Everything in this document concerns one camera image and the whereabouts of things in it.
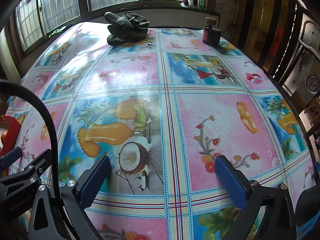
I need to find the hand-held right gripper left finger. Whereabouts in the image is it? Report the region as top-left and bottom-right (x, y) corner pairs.
(28, 154), (112, 240)

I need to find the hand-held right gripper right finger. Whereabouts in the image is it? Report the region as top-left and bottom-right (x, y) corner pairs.
(214, 155), (297, 240)

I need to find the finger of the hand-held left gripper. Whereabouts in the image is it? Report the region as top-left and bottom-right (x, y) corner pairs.
(0, 146), (23, 167)
(24, 149), (52, 178)

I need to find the red cardboard box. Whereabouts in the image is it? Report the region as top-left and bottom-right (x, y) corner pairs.
(0, 115), (22, 155)

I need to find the fruit print tablecloth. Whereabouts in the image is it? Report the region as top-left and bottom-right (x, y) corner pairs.
(5, 21), (317, 240)

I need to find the carved wooden chair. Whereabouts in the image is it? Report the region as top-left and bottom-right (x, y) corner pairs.
(280, 20), (320, 135)

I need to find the green rag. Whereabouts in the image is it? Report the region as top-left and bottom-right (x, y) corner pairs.
(49, 26), (68, 37)

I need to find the dark jar with cork lid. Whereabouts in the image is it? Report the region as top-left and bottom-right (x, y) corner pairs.
(202, 17), (221, 47)

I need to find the dark green leafy vegetable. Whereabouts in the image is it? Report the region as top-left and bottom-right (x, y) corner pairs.
(104, 12), (150, 46)

